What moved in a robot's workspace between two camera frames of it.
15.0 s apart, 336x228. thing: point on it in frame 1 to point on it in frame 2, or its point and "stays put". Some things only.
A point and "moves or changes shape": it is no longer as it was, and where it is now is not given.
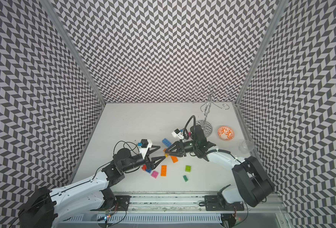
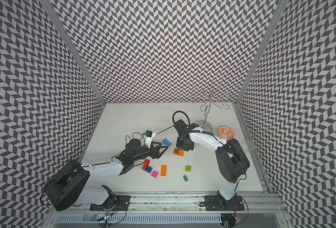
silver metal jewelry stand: (206, 126) stays put
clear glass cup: (246, 147) stays put
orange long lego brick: (163, 171) stays put
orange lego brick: (174, 158) moves or changes shape
